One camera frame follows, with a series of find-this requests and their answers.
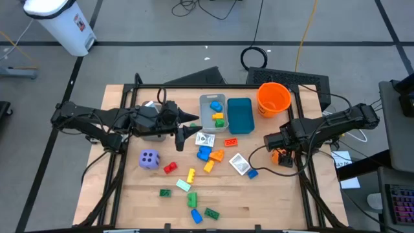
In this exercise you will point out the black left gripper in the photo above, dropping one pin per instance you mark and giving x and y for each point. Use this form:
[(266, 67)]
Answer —
[(148, 119)]

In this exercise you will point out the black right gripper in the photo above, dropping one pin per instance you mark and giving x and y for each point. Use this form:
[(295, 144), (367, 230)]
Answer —
[(286, 160)]

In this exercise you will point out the small yellow toy block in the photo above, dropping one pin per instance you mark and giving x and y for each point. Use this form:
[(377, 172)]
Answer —
[(218, 116)]

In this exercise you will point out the rounded blue toy block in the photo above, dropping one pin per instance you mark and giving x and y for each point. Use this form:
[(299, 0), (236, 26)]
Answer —
[(215, 106)]

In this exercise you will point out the small blue toy brick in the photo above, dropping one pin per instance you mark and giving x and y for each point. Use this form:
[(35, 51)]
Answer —
[(252, 174)]

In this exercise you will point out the red toy brick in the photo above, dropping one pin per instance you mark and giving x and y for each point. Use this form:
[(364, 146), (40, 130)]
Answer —
[(170, 168)]

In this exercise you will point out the mint green toy brick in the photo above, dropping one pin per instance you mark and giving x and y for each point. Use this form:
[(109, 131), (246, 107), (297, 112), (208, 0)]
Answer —
[(183, 185)]

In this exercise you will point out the bright green toy brick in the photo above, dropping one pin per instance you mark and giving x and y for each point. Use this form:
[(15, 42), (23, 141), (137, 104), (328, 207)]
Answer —
[(192, 200)]

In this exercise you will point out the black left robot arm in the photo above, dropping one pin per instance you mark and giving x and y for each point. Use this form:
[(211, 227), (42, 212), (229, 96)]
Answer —
[(84, 116)]

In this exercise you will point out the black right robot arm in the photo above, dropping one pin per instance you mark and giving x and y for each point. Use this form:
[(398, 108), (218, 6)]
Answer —
[(339, 121)]

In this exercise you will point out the black and white card box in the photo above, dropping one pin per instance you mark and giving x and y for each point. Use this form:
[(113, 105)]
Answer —
[(205, 139)]

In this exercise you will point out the clear grey plastic bin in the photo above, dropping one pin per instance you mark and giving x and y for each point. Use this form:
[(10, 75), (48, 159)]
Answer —
[(207, 110)]

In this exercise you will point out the grey plastic tray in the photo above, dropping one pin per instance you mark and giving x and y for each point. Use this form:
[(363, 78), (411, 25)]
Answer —
[(155, 138)]

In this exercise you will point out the large blue toy block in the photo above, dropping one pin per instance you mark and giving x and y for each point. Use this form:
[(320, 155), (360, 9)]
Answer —
[(203, 153)]

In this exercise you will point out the orange toy block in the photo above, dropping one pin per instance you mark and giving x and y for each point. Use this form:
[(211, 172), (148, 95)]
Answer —
[(217, 156)]

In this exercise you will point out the silver-backed playing card box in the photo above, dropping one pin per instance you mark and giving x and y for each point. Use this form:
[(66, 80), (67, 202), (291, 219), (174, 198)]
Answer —
[(240, 164)]

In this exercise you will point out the red-orange flat toy brick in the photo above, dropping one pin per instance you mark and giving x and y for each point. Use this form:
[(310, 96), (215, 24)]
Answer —
[(231, 142)]

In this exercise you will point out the purple foam die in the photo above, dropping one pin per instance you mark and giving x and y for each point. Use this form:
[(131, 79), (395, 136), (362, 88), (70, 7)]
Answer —
[(149, 159)]

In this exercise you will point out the teal plastic tray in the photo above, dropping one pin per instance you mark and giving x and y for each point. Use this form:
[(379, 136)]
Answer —
[(241, 116)]

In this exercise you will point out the white paper sheet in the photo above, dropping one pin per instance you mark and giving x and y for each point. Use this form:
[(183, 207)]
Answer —
[(351, 184), (343, 158)]

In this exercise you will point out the orange pumpkin bucket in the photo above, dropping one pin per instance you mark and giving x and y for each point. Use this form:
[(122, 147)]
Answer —
[(273, 98)]

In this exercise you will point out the black desk leg bar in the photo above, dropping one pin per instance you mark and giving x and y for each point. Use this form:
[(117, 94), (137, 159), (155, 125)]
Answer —
[(362, 166)]

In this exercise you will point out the black computer case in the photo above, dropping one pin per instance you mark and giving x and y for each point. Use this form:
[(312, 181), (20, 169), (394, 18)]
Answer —
[(288, 77)]

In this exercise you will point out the dark grey desk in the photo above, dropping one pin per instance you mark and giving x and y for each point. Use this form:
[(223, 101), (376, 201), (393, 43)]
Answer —
[(381, 181)]

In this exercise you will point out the backlit keyboard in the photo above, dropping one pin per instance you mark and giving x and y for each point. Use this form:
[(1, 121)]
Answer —
[(401, 204)]

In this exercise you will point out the black device on desk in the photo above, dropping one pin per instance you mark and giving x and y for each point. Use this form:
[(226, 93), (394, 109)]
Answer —
[(407, 100)]

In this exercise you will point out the white trash bin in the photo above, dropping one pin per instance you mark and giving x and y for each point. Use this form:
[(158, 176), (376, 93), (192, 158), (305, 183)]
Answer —
[(61, 26)]

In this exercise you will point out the grey floor stand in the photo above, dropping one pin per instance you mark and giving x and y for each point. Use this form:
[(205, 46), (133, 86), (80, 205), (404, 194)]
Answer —
[(19, 72)]

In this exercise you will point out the black chair base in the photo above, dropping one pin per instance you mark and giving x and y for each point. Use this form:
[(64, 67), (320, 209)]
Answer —
[(4, 110)]

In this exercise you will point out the black aluminium rig frame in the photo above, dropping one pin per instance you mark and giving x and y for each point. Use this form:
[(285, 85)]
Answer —
[(226, 86)]

